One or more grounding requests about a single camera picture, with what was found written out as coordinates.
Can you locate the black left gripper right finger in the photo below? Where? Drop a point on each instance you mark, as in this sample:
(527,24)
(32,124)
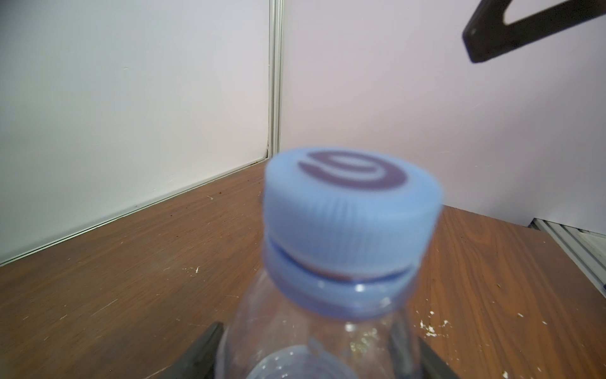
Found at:
(433,367)

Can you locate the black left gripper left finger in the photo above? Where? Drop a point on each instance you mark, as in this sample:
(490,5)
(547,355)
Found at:
(198,362)

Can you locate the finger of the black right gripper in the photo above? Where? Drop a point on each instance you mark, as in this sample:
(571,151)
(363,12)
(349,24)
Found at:
(487,35)

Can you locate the blue bottle cap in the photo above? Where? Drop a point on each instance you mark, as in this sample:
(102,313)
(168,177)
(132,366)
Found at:
(350,214)

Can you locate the blue label water bottle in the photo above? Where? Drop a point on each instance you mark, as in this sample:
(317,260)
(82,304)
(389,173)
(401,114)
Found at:
(293,322)

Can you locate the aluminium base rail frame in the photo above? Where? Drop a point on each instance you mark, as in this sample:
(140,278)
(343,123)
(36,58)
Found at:
(585,248)

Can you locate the aluminium corner frame post right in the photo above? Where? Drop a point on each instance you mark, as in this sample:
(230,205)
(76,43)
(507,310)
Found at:
(277,8)

